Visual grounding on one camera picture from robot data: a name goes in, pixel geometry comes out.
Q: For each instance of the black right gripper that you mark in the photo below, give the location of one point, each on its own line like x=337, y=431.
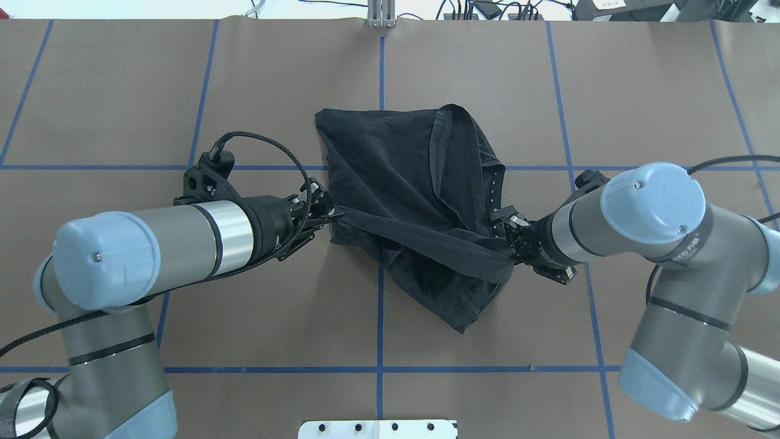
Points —
x=540, y=239

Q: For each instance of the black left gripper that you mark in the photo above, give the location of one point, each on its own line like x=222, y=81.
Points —
x=270, y=217

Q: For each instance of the black graphic t-shirt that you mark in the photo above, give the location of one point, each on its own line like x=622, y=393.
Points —
x=417, y=190

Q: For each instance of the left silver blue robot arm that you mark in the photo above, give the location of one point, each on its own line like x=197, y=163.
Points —
x=102, y=272

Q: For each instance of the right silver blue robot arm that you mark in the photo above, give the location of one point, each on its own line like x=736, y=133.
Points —
x=707, y=261

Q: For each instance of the silver mounting plate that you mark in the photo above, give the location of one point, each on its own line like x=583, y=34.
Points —
x=380, y=428

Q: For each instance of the aluminium frame post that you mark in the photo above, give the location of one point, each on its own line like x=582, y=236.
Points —
x=381, y=13

